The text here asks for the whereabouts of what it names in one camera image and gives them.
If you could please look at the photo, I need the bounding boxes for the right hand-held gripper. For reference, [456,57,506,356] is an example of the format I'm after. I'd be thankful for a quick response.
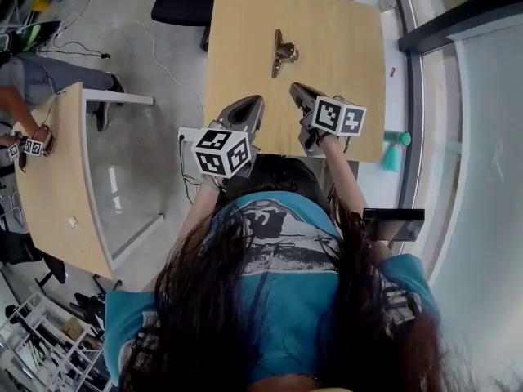
[289,82,367,157]

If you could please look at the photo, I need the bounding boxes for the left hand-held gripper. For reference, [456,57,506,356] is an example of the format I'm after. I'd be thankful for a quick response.
[190,94,266,190]

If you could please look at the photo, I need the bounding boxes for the silver metal bulldog clip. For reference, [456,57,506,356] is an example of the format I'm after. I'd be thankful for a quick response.
[271,29,302,79]

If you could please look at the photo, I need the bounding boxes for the person's right forearm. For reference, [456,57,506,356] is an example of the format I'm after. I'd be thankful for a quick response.
[320,136,369,220]

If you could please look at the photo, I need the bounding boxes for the person's left forearm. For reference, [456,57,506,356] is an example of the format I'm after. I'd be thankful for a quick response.
[179,185,224,252]

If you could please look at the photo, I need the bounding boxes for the white power strip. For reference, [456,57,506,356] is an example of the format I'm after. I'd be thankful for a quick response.
[178,127,210,142]

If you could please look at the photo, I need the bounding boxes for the black trousers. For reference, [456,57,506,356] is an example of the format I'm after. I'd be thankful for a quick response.
[222,155,328,210]

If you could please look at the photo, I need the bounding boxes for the black office chair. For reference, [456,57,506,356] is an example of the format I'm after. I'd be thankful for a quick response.
[0,229,69,290]
[124,0,262,52]

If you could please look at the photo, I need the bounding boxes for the black tablet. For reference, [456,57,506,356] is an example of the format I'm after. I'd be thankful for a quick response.
[362,207,426,243]

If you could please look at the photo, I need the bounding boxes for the wooden desk with white legs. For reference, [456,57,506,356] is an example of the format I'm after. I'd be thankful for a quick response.
[11,82,165,281]

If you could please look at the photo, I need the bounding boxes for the blue printed t-shirt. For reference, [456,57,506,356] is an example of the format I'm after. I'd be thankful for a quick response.
[104,191,440,387]

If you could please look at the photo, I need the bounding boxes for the green and black helmet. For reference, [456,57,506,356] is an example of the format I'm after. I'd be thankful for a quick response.
[16,20,63,52]

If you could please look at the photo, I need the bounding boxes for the white shelf rack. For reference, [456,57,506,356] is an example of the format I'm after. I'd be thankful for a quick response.
[0,288,107,392]

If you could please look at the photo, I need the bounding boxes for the white floor cable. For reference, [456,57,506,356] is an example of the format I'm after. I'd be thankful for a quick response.
[136,18,205,117]

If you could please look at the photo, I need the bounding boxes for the black window frame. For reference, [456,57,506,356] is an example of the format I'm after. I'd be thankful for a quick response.
[387,0,523,220]

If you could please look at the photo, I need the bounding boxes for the white charger with cable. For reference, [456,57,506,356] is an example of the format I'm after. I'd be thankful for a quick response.
[67,216,91,255]

